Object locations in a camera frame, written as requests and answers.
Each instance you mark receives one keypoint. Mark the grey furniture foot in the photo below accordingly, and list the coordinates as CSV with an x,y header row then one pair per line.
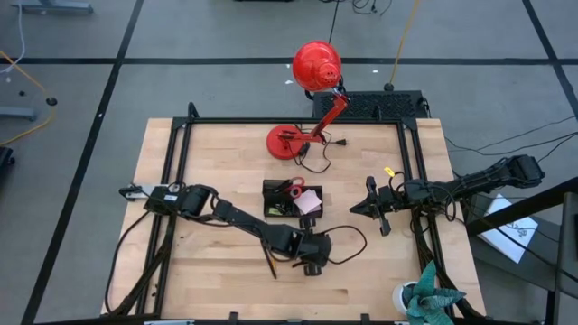
x,y
18,113
54,6

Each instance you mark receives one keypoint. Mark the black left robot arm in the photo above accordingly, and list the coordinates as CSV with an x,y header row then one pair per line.
x,y
244,219

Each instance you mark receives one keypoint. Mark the red desk lamp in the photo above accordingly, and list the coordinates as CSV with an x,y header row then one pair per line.
x,y
316,65

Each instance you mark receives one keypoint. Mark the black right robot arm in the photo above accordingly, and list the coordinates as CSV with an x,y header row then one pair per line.
x,y
474,182

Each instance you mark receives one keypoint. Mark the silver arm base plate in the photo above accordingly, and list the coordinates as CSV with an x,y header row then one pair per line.
x,y
142,189

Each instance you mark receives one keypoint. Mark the white paper sheet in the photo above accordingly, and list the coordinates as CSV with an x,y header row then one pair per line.
x,y
510,234

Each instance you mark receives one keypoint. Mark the teal succulent plant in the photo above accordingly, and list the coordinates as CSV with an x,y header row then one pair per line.
x,y
429,295

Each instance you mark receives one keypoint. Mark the black mesh desk organizer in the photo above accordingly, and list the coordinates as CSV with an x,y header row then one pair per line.
x,y
271,198

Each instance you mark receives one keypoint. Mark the yellow-green June Gold eraser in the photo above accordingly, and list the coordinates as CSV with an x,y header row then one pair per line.
x,y
274,210

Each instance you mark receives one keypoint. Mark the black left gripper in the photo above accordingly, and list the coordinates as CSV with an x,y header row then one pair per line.
x,y
316,248

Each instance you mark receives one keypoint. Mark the pink sticky notes pad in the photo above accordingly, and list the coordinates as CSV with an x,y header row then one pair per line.
x,y
308,201

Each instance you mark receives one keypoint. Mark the black floor disc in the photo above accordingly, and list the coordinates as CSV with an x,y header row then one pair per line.
x,y
51,101

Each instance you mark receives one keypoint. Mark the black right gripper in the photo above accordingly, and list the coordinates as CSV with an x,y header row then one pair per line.
x,y
390,198

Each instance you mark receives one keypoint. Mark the black aluminium table frame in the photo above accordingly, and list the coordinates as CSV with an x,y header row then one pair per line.
x,y
271,121

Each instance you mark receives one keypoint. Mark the black perforated case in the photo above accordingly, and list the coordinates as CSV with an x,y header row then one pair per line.
x,y
370,104

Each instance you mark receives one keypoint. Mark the black pen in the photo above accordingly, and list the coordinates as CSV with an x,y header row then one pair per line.
x,y
277,187
271,262
284,184

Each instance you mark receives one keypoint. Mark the white plant pot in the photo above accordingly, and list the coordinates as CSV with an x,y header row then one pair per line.
x,y
398,298

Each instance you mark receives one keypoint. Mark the black diagonal beam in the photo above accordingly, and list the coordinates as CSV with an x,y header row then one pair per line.
x,y
519,210

